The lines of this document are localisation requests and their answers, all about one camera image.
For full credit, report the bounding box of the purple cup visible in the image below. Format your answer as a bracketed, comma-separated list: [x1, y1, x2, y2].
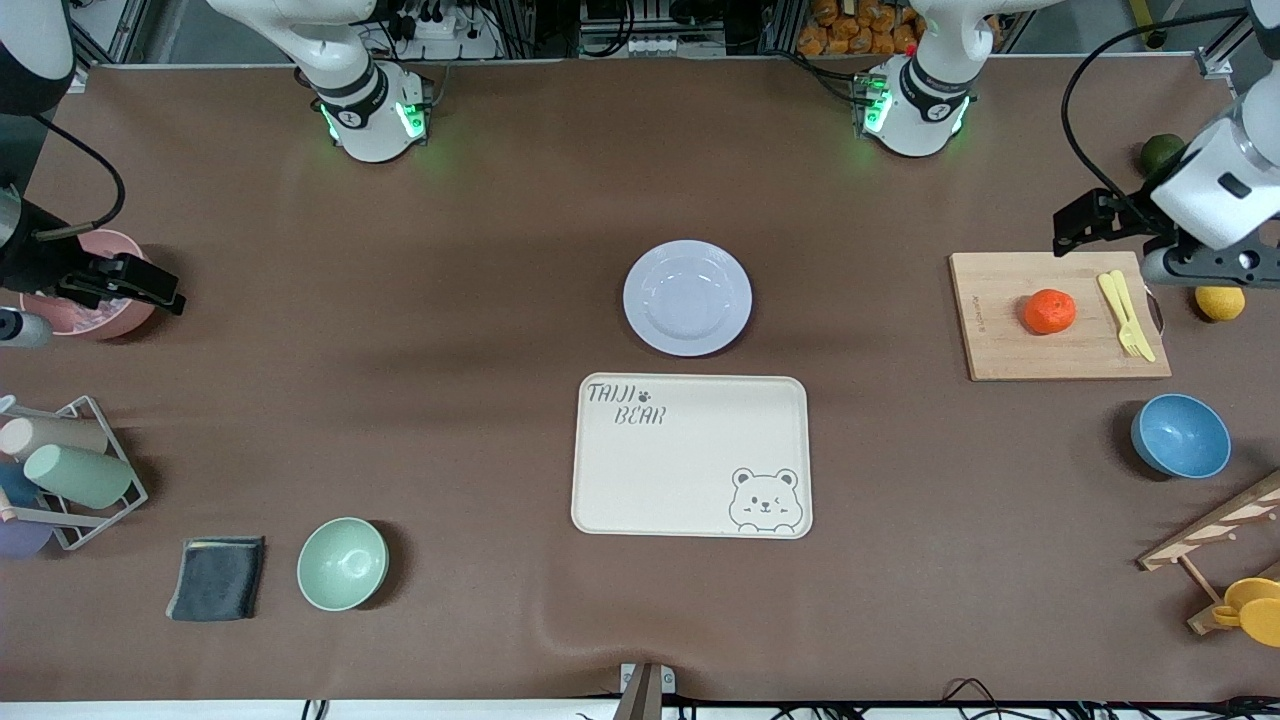
[0, 515, 53, 559]

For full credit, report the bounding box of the beige cup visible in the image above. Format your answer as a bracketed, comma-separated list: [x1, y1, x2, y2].
[0, 415, 109, 461]

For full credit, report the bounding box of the yellow plastic fork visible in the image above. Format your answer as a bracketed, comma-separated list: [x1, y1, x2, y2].
[1110, 270, 1157, 363]
[1097, 272, 1143, 359]

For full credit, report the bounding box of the metal wire cup rack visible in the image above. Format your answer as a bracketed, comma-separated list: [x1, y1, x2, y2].
[0, 395, 149, 552]

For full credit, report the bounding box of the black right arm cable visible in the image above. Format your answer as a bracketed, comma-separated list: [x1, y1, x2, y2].
[28, 113, 127, 241]

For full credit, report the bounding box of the crate of orange fruits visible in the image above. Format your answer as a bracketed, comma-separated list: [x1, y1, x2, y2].
[797, 0, 926, 58]

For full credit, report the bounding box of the pink bowl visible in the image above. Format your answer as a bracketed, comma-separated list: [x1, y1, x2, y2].
[20, 229, 159, 340]

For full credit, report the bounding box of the dark grey folded cloth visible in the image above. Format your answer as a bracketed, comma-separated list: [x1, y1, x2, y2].
[166, 537, 266, 622]

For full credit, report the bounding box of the yellow lemon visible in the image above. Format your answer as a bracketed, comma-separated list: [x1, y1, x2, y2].
[1195, 285, 1246, 322]

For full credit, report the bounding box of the light green bowl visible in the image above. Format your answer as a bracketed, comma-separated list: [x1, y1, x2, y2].
[297, 517, 389, 612]

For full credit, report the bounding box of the brown table cover mat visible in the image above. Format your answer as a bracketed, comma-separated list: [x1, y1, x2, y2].
[0, 55, 1280, 703]

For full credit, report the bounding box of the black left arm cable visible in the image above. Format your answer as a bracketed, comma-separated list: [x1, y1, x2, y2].
[1058, 8, 1253, 236]

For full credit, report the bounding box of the wooden cutting board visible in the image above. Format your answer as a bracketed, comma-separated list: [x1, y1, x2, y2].
[948, 250, 1173, 383]

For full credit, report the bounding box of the metal table clamp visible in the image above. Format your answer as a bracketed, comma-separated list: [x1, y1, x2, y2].
[615, 662, 676, 720]

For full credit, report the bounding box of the green avocado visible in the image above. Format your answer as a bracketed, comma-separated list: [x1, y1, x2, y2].
[1141, 133, 1188, 179]

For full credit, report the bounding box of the mint green cup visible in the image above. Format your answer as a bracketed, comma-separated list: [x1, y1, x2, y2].
[23, 443, 134, 510]

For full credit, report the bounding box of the orange mandarin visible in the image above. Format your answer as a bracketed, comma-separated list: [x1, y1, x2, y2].
[1022, 289, 1078, 336]

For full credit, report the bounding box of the cream tray with bear print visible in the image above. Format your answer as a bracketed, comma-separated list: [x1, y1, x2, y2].
[571, 373, 814, 540]

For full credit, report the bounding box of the white power strip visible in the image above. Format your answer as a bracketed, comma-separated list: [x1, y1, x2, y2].
[395, 10, 501, 61]

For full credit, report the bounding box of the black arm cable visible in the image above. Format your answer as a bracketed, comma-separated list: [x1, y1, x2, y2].
[28, 113, 127, 241]
[1058, 8, 1253, 236]

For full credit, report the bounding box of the white round plate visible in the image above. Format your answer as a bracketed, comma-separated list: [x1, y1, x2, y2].
[622, 239, 753, 358]

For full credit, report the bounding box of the yellow cup with handle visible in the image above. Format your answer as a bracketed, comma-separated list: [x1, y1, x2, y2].
[1212, 577, 1280, 648]

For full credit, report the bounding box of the wooden drying rack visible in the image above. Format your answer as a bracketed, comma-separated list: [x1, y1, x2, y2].
[1138, 470, 1280, 636]

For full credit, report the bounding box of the blue bowl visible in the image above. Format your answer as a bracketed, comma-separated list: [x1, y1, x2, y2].
[1131, 393, 1232, 480]

